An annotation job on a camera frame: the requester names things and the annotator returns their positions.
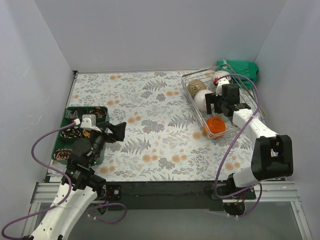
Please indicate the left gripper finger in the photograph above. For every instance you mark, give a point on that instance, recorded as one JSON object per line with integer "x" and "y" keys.
{"x": 117, "y": 132}
{"x": 104, "y": 126}

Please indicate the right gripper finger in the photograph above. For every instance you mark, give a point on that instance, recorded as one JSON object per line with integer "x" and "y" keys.
{"x": 218, "y": 108}
{"x": 209, "y": 100}

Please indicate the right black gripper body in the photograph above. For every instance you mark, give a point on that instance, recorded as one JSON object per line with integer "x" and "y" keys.
{"x": 216, "y": 103}

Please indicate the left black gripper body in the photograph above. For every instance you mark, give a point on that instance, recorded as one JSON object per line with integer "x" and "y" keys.
{"x": 110, "y": 131}

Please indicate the plain white bowl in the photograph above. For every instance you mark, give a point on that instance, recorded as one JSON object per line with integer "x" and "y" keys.
{"x": 200, "y": 99}

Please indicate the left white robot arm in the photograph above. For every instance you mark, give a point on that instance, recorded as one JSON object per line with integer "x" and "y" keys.
{"x": 79, "y": 186}

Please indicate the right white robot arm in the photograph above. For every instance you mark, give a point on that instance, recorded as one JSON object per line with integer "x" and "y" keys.
{"x": 272, "y": 155}

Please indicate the beige gold dotted bowl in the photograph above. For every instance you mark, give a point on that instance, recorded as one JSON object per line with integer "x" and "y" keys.
{"x": 195, "y": 86}

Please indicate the orange plastic bowl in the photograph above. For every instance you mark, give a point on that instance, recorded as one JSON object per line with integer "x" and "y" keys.
{"x": 216, "y": 127}

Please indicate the white blue striped bowl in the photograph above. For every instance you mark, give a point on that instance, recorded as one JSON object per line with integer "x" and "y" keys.
{"x": 219, "y": 74}

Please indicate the green compartment tray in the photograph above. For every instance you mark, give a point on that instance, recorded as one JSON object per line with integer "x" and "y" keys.
{"x": 66, "y": 138}

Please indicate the green folded cloth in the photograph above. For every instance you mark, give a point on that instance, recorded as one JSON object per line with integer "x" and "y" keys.
{"x": 248, "y": 69}

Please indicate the clear plastic bag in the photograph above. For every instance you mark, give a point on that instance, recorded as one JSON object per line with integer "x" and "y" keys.
{"x": 71, "y": 114}

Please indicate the floral tablecloth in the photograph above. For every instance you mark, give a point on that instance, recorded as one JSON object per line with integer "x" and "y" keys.
{"x": 164, "y": 140}

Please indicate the metal wire dish rack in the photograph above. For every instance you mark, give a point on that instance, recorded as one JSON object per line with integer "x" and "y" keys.
{"x": 246, "y": 95}

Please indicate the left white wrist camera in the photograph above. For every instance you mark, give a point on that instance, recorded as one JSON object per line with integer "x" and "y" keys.
{"x": 89, "y": 123}

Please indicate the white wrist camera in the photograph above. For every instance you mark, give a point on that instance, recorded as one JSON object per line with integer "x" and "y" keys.
{"x": 89, "y": 123}
{"x": 219, "y": 82}

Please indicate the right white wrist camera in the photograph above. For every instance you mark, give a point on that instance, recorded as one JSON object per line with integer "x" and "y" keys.
{"x": 219, "y": 82}

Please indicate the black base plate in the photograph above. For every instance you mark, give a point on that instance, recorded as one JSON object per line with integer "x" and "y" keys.
{"x": 164, "y": 195}

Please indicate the aluminium frame rail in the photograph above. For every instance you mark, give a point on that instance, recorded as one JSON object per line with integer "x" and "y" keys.
{"x": 272, "y": 191}

